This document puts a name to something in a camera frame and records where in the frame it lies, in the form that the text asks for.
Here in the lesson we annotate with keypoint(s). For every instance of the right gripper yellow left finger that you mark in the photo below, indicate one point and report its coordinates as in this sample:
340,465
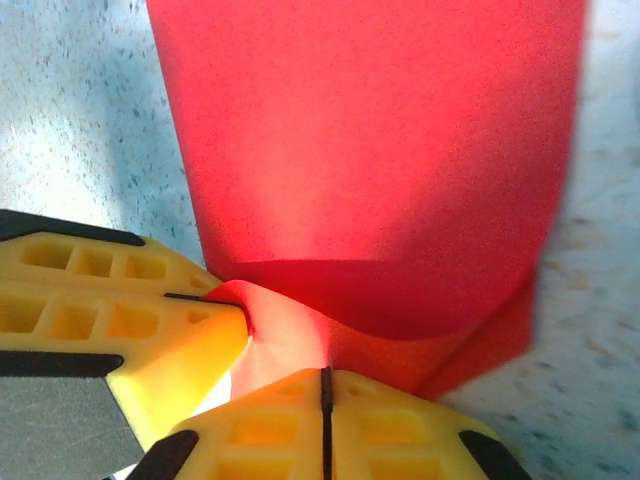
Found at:
260,435

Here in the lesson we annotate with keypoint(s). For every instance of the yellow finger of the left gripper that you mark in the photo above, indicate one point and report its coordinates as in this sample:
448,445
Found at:
100,260
165,340

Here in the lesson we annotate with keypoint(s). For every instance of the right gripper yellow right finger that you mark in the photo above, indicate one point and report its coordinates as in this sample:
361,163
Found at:
400,440

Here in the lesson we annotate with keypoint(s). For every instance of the red square paper sheet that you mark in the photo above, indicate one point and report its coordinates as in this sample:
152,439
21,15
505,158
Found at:
375,150

